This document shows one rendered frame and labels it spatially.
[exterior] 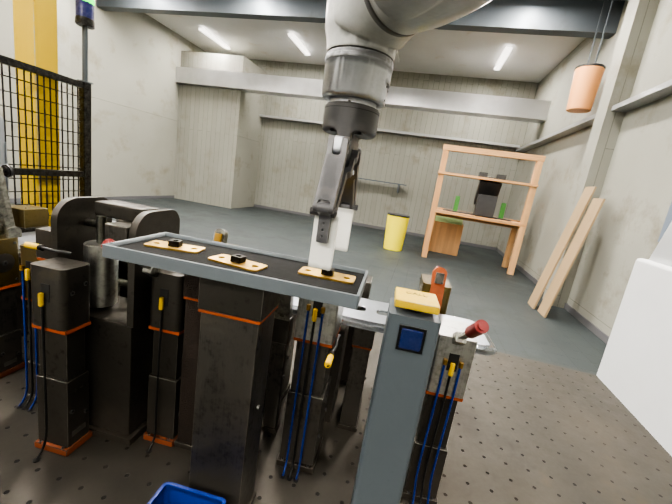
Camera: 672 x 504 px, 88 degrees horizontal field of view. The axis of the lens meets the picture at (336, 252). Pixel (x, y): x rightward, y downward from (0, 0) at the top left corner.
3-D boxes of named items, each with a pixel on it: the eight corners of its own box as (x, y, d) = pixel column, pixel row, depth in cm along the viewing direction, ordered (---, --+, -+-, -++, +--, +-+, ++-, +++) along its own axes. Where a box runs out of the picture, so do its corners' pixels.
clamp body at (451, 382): (432, 473, 77) (469, 323, 70) (438, 523, 66) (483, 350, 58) (399, 464, 79) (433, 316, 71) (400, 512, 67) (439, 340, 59)
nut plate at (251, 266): (269, 267, 52) (269, 259, 52) (254, 272, 48) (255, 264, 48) (223, 255, 54) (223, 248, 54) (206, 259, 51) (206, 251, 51)
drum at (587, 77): (568, 106, 492) (580, 62, 480) (559, 112, 529) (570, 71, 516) (598, 109, 483) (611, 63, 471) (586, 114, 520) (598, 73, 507)
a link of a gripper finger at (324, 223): (334, 202, 43) (329, 203, 40) (328, 242, 44) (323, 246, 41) (322, 200, 43) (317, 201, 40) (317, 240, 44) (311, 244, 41)
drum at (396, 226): (401, 253, 708) (408, 216, 693) (379, 248, 721) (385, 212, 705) (404, 249, 752) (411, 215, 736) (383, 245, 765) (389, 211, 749)
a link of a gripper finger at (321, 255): (339, 216, 44) (338, 217, 43) (331, 269, 45) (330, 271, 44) (316, 212, 44) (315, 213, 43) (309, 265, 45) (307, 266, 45)
